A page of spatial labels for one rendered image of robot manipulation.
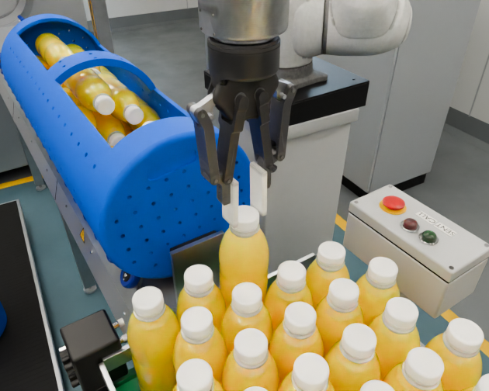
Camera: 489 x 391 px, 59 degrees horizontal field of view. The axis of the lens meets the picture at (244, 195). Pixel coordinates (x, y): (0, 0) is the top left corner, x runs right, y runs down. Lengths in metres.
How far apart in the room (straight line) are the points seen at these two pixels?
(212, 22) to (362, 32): 0.79
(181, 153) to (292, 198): 0.73
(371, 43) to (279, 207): 0.53
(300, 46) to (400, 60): 1.11
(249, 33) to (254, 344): 0.33
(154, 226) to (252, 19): 0.40
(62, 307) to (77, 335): 1.45
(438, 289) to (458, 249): 0.07
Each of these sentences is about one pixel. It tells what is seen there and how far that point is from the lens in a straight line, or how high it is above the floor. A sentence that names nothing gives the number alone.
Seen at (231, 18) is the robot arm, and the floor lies 1.44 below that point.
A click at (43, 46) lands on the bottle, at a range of 1.33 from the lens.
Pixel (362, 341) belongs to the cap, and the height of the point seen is 1.11.
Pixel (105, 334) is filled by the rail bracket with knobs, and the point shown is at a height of 1.00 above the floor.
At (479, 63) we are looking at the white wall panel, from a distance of 3.53.
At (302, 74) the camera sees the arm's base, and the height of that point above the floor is 1.10.
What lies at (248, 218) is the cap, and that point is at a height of 1.18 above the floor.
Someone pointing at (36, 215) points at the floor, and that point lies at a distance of 2.74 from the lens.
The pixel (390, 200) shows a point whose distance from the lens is 0.76.
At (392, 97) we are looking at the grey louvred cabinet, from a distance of 2.33.
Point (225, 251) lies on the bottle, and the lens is 0.60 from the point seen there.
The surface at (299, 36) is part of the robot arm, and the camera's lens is 1.21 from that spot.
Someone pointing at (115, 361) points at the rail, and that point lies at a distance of 0.71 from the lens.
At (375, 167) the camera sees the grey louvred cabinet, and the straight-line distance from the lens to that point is 2.50.
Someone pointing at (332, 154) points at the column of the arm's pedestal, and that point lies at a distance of 1.37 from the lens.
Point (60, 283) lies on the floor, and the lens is 2.27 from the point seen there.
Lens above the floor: 1.54
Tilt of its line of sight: 36 degrees down
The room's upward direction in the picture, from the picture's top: straight up
